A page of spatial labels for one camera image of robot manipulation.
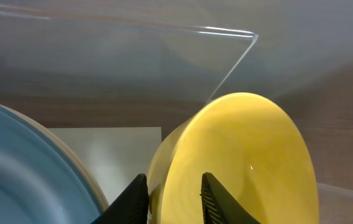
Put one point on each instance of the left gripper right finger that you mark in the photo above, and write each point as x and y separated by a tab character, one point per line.
219	206

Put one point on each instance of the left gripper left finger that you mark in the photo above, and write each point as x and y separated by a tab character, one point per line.
131	206

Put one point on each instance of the yellow small bowl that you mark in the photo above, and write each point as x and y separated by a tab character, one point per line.
253	149

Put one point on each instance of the dark blue bowl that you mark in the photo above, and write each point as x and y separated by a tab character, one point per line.
38	184

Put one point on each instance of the beige bowl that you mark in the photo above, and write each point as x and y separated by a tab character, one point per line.
72	157

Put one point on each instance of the clear plastic storage container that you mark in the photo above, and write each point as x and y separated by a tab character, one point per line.
154	64

